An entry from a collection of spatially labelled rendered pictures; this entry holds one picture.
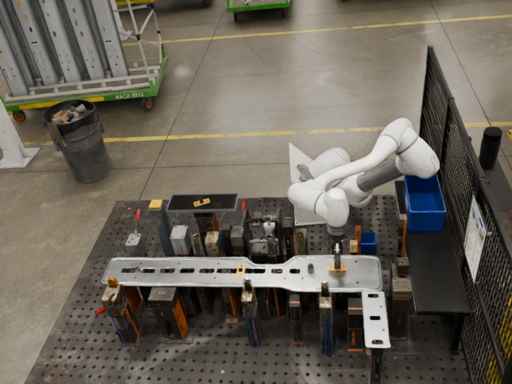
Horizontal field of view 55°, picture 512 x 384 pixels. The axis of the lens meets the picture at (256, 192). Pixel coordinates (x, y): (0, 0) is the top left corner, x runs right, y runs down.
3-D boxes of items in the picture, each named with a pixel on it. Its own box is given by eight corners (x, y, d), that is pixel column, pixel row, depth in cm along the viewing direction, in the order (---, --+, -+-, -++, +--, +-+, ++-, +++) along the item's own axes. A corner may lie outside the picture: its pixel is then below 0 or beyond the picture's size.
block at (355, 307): (344, 353, 234) (344, 315, 217) (344, 333, 242) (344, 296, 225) (366, 353, 232) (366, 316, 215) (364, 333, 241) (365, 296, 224)
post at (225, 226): (232, 281, 277) (219, 228, 252) (232, 274, 281) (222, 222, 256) (240, 281, 276) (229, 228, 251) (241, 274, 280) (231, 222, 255)
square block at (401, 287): (388, 340, 236) (392, 291, 214) (387, 326, 242) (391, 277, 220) (406, 340, 235) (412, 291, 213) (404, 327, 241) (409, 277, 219)
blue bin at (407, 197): (408, 232, 245) (410, 212, 237) (401, 193, 268) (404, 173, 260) (443, 232, 242) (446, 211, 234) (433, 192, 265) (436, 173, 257)
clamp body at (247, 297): (245, 348, 242) (235, 303, 221) (248, 328, 252) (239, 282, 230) (264, 349, 241) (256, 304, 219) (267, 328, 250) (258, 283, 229)
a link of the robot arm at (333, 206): (353, 216, 214) (327, 206, 221) (353, 188, 205) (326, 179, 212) (340, 231, 208) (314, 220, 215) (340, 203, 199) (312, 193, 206)
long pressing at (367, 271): (97, 289, 245) (95, 288, 244) (112, 257, 262) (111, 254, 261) (384, 292, 223) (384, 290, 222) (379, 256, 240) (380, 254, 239)
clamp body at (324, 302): (317, 356, 234) (314, 310, 213) (318, 335, 244) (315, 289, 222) (337, 356, 233) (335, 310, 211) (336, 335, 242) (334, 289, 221)
